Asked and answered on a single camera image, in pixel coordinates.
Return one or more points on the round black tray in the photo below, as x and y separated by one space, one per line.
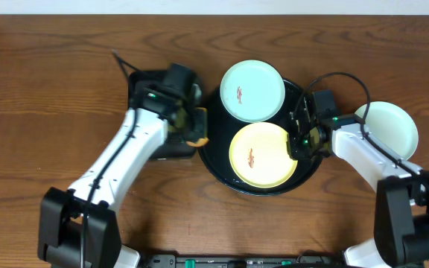
222 127

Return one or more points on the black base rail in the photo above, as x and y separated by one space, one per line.
173 261

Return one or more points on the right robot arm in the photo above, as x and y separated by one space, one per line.
401 227

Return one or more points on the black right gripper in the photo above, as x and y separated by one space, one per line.
295 152

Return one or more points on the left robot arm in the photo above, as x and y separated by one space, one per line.
78 226

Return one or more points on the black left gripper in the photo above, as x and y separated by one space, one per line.
198 124

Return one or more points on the green and orange sponge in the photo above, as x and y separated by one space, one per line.
197 133

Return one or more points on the light blue plate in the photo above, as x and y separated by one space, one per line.
252 91
391 125

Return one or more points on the yellow plate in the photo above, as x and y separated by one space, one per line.
259 156

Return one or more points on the black rectangular tray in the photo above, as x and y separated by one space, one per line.
174 147

